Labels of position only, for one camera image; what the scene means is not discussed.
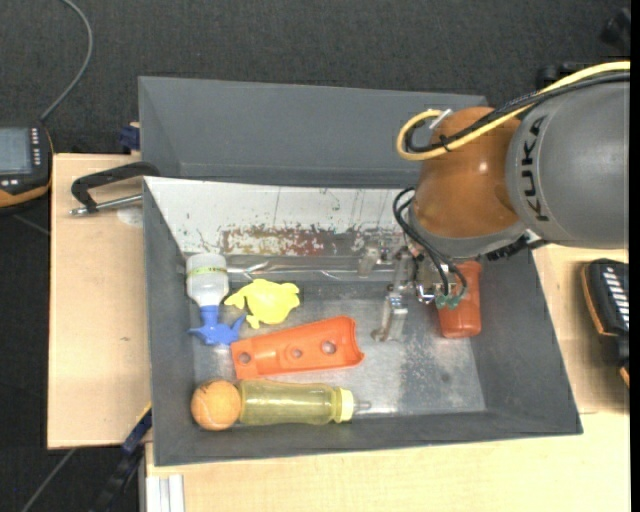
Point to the white and blue spray bottle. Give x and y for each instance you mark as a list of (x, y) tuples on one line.
[(206, 282)]

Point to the yellow rubber toy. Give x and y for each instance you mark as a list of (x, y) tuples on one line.
[(267, 302)]

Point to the grey metal bin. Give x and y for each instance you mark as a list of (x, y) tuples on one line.
[(310, 140)]

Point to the orange ball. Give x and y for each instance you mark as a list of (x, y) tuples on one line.
[(216, 405)]

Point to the orange plastic shell with holes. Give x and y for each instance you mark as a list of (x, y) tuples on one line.
[(300, 350)]

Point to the pale wood flat board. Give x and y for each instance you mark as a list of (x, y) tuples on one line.
[(95, 310)]

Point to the clear yellowish plastic bottle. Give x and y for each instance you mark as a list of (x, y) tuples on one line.
[(285, 402)]

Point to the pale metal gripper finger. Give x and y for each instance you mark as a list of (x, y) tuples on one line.
[(367, 260), (392, 320)]

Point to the black cylinder on white bracket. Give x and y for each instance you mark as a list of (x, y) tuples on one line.
[(505, 250)]

